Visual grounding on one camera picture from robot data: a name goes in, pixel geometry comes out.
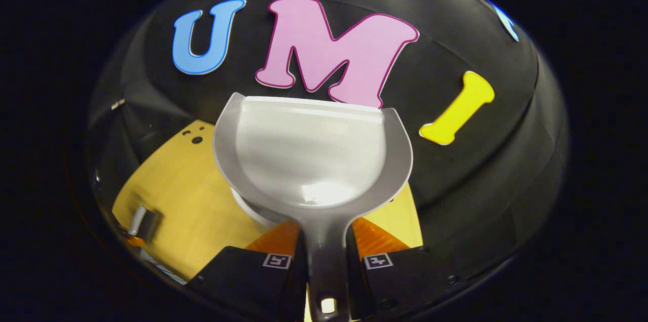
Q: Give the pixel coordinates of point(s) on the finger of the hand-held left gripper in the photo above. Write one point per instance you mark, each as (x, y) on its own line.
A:
(134, 240)

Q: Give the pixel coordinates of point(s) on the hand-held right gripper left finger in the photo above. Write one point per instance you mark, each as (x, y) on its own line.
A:
(243, 281)

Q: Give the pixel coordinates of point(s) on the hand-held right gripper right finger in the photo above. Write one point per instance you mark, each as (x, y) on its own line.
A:
(410, 281)

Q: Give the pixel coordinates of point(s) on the white ribbed garbage bin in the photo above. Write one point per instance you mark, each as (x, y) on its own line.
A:
(248, 208)

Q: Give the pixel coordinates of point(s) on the grey plastic dustpan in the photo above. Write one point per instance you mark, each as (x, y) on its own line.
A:
(314, 160)

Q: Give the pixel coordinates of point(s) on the wooden desktop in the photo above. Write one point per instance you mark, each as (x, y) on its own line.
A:
(187, 200)

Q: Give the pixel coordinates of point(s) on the black backdrop cloth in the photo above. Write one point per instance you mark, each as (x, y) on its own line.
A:
(481, 170)

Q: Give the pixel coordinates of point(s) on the white cloth clip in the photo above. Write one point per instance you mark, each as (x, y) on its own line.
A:
(117, 104)

